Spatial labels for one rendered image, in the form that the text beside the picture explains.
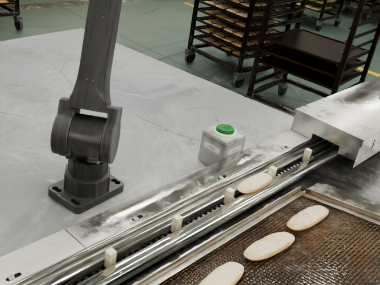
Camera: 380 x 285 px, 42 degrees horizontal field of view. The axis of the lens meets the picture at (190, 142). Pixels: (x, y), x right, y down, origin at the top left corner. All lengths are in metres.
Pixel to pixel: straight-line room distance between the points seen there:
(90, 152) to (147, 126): 0.39
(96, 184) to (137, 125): 0.34
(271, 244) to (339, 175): 0.46
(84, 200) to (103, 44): 0.28
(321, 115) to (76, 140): 0.61
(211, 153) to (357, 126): 0.35
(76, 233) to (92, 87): 0.24
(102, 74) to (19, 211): 0.28
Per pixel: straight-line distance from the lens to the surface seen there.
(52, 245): 0.77
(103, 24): 0.83
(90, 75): 0.83
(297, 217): 0.83
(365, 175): 1.21
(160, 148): 1.11
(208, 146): 1.06
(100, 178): 0.90
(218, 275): 0.68
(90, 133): 0.82
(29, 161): 1.04
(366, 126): 1.21
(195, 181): 0.94
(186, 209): 0.88
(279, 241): 0.76
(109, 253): 0.75
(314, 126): 1.19
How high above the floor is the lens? 1.37
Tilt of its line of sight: 28 degrees down
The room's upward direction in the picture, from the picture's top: 10 degrees clockwise
